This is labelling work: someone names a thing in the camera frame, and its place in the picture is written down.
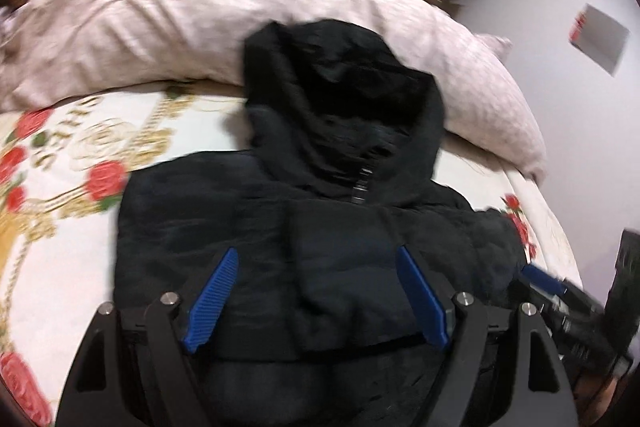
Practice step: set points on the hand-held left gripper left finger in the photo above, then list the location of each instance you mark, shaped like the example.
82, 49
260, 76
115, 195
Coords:
212, 292

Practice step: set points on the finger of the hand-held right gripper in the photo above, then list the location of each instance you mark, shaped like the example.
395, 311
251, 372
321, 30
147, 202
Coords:
542, 279

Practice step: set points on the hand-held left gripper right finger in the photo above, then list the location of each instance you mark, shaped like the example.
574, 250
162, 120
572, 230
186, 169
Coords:
420, 292

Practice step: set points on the black hooded jacket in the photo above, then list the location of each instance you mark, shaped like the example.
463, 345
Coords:
325, 217

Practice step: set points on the person's right hand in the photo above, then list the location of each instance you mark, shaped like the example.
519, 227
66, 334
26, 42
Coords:
592, 394

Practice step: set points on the rose print blanket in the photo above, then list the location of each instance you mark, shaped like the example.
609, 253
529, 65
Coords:
75, 217

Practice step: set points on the pink leaf-pattern quilt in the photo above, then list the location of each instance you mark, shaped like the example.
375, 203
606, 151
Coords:
225, 17

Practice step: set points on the grey wall panel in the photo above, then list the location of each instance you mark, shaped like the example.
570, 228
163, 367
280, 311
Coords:
600, 39

